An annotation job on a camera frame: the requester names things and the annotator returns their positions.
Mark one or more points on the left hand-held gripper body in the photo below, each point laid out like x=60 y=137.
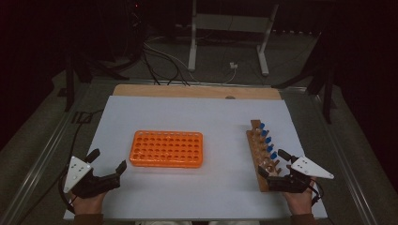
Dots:
x=76 y=170

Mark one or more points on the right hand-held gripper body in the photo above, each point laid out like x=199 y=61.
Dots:
x=308 y=167

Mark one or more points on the blue-capped glass test tube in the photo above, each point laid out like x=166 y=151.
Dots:
x=268 y=140
x=270 y=148
x=273 y=155
x=264 y=133
x=262 y=125

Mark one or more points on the wooden test tube rack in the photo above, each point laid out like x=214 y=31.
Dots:
x=263 y=186

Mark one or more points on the orange plastic test tube rack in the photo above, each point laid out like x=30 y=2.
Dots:
x=165 y=165

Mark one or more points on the person's left hand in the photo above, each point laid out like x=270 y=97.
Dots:
x=89 y=204

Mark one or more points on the person's right hand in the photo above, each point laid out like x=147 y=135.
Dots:
x=300 y=203

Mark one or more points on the black tripod stand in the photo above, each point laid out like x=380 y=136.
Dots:
x=69 y=87
x=327 y=100

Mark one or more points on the white table sheet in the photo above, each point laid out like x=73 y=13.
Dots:
x=203 y=115

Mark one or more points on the white plug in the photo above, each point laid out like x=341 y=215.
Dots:
x=233 y=65

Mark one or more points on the grey metal stand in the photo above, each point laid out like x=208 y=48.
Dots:
x=192 y=47

